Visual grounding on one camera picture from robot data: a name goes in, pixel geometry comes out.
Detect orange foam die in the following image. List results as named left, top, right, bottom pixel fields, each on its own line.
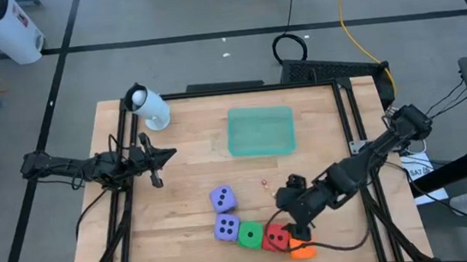
left=287, top=234, right=318, bottom=261

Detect red foam die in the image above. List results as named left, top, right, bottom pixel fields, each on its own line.
left=260, top=222, right=293, bottom=254

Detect green foam die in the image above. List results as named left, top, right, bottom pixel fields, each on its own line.
left=234, top=218, right=266, bottom=252

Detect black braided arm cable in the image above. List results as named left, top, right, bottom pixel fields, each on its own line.
left=262, top=199, right=374, bottom=261

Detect teal translucent plastic bin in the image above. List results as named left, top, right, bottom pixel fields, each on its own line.
left=224, top=102, right=298, bottom=162

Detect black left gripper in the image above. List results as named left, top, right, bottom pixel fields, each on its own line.
left=124, top=129, right=181, bottom=192

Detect black hanging cable with coil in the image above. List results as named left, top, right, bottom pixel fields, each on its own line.
left=267, top=0, right=310, bottom=66

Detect white paper label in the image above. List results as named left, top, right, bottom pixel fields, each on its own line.
left=399, top=149, right=451, bottom=209

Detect flat black box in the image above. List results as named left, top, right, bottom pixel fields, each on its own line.
left=185, top=77, right=266, bottom=95

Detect purple foam die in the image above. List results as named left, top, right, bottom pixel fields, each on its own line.
left=211, top=211, right=243, bottom=244
left=208, top=184, right=239, bottom=215

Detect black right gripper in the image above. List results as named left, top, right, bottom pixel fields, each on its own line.
left=272, top=171, right=327, bottom=245

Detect silver metal bracket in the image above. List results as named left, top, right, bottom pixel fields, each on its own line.
left=348, top=139, right=368, bottom=157

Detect thin black power cable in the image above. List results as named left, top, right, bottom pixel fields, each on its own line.
left=71, top=188, right=114, bottom=241

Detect black metal bar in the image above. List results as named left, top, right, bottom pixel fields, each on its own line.
left=406, top=146, right=467, bottom=199

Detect yellow hanging cable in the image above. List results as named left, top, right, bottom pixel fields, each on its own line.
left=335, top=0, right=399, bottom=102

